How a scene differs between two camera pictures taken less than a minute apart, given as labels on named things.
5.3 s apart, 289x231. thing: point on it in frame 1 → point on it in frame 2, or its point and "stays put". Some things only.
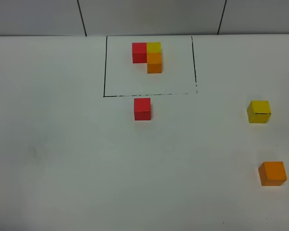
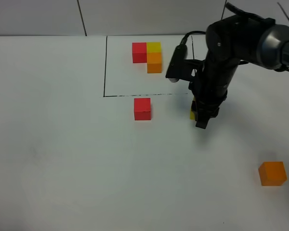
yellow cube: [258, 111] → [191, 113]
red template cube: [139, 52] stays put
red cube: [142, 109] stays put
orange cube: [272, 173] stays put
